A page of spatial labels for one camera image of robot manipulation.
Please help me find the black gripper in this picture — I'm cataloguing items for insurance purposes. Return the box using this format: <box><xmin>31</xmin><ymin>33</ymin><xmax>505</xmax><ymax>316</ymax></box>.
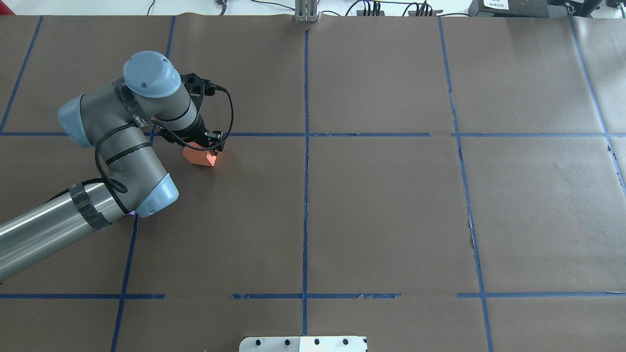
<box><xmin>158</xmin><ymin>115</ymin><xmax>225</xmax><ymax>153</ymax></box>

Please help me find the orange foam cube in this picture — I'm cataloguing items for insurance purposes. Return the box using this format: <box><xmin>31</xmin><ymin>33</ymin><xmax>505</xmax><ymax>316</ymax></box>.
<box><xmin>183</xmin><ymin>147</ymin><xmax>218</xmax><ymax>167</ymax></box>

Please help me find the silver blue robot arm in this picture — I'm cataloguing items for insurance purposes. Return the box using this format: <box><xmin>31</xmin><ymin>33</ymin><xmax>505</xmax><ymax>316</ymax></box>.
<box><xmin>0</xmin><ymin>51</ymin><xmax>234</xmax><ymax>282</ymax></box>

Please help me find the black box with label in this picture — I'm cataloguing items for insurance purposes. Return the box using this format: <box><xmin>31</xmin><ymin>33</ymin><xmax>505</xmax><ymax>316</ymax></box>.
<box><xmin>468</xmin><ymin>0</ymin><xmax>549</xmax><ymax>18</ymax></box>

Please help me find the black camera cable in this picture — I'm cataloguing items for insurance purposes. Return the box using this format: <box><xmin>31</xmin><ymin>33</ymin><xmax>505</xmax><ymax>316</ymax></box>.
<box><xmin>94</xmin><ymin>86</ymin><xmax>235</xmax><ymax>193</ymax></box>

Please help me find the aluminium frame post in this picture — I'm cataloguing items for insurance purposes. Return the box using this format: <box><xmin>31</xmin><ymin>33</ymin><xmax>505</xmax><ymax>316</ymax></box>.
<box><xmin>294</xmin><ymin>0</ymin><xmax>319</xmax><ymax>23</ymax></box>

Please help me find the white pedestal column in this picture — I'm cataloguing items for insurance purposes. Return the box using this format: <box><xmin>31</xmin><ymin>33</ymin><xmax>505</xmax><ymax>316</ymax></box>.
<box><xmin>239</xmin><ymin>335</ymin><xmax>368</xmax><ymax>352</ymax></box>

